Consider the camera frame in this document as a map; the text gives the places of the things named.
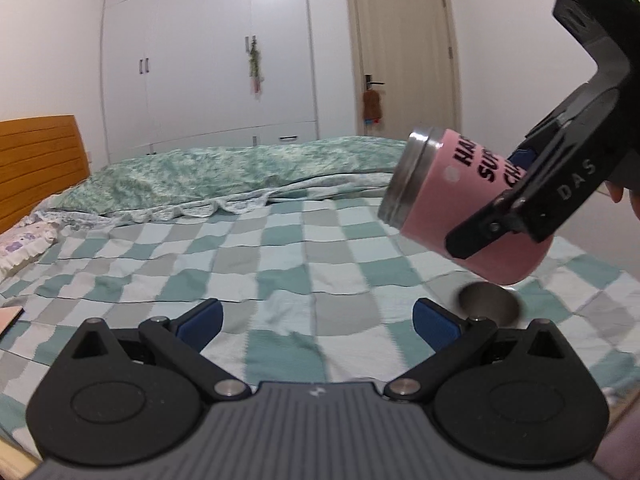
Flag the pink steel cup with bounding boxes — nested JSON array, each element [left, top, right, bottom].
[[378, 127, 553, 285]]

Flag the blue cartoon steel cup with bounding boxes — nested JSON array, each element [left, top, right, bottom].
[[457, 282, 522, 327]]

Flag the person's right hand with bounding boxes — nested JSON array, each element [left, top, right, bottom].
[[605, 182, 640, 219]]

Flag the pink book corner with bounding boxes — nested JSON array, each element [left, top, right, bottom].
[[0, 307, 23, 338]]

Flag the brown plush hanging toy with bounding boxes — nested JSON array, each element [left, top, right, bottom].
[[362, 88, 383, 126]]

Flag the white patterned pillow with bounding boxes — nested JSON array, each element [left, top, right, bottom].
[[0, 212, 62, 281]]

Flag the beige wooden door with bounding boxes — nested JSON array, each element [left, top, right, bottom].
[[347, 0, 461, 140]]

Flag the checkered green bed sheet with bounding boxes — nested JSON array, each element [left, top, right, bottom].
[[0, 171, 640, 461]]

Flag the green floral duvet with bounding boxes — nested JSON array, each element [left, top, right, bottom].
[[41, 136, 406, 222]]

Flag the orange wooden headboard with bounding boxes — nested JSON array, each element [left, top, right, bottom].
[[0, 115, 90, 232]]

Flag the green hanging plant ornament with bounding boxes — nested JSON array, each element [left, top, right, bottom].
[[248, 36, 262, 96]]

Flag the white wardrobe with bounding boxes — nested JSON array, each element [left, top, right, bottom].
[[101, 0, 318, 162]]

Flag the black door handle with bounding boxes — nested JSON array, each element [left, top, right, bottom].
[[364, 74, 385, 91]]

